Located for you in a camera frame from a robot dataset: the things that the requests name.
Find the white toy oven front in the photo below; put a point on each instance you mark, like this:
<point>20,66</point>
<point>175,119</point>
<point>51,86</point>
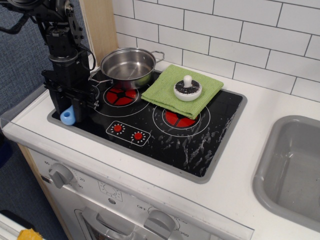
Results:
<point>90,209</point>

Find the stainless steel pot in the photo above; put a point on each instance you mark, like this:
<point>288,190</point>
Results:
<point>127,68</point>

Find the grey left oven knob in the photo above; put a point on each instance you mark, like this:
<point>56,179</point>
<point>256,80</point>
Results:
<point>60,175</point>

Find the grey sink basin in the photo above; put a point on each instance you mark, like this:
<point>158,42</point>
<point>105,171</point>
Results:
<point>287,179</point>

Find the yellow object on floor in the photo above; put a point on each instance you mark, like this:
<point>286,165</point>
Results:
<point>29,234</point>

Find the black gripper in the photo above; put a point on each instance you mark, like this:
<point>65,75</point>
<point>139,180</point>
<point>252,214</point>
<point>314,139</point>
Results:
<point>68,84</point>

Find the grey right oven knob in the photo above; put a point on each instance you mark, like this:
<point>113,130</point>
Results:
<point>160,224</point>

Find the blue and grey spoon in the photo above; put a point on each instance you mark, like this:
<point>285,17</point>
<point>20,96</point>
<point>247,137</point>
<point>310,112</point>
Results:
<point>67,117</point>

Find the wooden side post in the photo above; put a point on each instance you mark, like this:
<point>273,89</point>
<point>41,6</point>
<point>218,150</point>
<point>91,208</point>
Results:
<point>98,16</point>

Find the black toy stove top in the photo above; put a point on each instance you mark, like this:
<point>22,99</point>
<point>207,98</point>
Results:
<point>189,148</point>

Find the white toy mushroom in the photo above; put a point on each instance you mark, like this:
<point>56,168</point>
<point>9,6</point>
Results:
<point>187,89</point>

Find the grey oven knob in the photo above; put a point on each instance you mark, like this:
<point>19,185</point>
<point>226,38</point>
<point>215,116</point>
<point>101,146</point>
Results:
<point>160,224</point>
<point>60,175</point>

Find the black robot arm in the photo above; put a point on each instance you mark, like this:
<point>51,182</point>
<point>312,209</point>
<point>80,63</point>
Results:
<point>57,24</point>

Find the green folded cloth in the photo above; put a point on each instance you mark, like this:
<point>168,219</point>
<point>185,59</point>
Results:
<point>161,92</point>

